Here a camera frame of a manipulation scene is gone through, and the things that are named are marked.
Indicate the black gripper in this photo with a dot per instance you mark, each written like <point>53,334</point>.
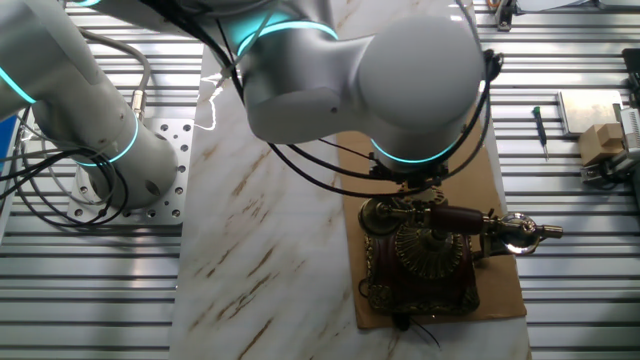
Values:
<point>410,177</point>

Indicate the white Flexiv robot arm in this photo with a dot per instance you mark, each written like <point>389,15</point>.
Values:
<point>420,65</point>

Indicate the brass and red phone handset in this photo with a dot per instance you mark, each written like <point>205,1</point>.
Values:
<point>456,219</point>

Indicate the red and brass rotary phone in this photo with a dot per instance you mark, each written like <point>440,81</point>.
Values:
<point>425,280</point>

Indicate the green capped black screwdriver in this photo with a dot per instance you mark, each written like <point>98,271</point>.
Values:
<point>540,127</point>

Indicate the brown cardboard sheet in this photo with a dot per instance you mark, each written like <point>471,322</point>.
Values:
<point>500,290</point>

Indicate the white marble pattern board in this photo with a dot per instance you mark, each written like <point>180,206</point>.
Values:
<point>260,225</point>

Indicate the black metal clamp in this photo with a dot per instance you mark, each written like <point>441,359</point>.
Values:
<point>504,15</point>

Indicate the flat silver metal box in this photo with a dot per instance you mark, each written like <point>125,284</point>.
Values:
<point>590,110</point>

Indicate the small cardboard box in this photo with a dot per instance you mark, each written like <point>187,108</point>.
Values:
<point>600,142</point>

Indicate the black box device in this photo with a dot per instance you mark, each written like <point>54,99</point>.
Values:
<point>632,75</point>

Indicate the small grey camera on bracket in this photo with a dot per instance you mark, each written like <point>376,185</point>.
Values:
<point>597,172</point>

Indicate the ribbed silver camera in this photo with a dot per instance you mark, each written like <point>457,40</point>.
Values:
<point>631,127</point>

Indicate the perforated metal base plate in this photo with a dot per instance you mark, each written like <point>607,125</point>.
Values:
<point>175,132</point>

